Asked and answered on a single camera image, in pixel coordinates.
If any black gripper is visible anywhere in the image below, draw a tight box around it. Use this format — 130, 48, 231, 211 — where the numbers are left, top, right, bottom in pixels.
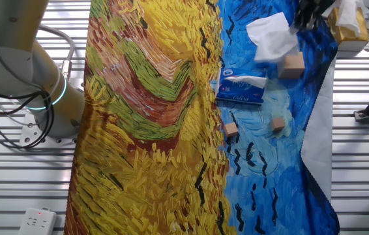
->
293, 0, 336, 33

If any white napkin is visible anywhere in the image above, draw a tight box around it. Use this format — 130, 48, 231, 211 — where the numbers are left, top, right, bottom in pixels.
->
246, 12, 290, 45
254, 26, 300, 63

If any large wooden cube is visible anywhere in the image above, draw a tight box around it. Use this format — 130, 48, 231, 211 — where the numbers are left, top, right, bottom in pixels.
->
277, 51, 306, 80

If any gold paper pack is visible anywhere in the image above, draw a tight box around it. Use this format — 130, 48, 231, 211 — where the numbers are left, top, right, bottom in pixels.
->
327, 6, 369, 52

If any blue tissue pack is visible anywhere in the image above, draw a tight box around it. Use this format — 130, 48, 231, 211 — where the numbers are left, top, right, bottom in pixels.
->
216, 67, 266, 105

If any small wooden cube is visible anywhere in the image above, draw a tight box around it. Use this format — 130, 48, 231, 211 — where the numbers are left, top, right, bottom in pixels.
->
224, 122, 239, 138
271, 117, 286, 133

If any painted wheatfield tablecloth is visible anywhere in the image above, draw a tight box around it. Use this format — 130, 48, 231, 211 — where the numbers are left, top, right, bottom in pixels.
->
63, 0, 341, 235

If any white power strip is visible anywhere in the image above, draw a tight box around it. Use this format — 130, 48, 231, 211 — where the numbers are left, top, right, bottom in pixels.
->
18, 208, 57, 235

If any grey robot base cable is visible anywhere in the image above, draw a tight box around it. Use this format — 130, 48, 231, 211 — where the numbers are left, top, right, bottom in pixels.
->
36, 25, 76, 82

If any black base cable bundle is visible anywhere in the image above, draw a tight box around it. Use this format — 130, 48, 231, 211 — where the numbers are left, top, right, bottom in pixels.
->
0, 80, 55, 150

